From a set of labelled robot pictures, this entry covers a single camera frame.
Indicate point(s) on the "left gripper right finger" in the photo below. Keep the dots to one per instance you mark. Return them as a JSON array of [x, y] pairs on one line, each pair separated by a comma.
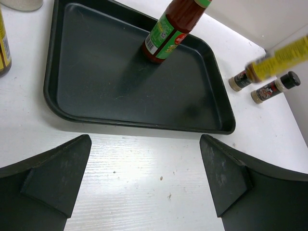
[[252, 195]]

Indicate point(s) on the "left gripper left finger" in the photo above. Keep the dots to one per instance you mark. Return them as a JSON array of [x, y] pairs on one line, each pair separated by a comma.
[[39, 193]]

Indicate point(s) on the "yellow label bottle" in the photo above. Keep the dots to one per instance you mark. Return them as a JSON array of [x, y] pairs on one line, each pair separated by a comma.
[[5, 54], [275, 63]]

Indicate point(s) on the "clear jar black stopper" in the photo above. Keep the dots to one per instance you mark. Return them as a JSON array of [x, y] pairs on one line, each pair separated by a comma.
[[23, 5]]

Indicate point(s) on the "red sauce bottle green label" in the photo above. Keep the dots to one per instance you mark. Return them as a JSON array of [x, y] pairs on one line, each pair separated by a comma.
[[177, 21]]

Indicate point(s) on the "black rectangular tray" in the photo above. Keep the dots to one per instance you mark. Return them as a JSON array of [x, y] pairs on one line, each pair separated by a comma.
[[96, 73]]

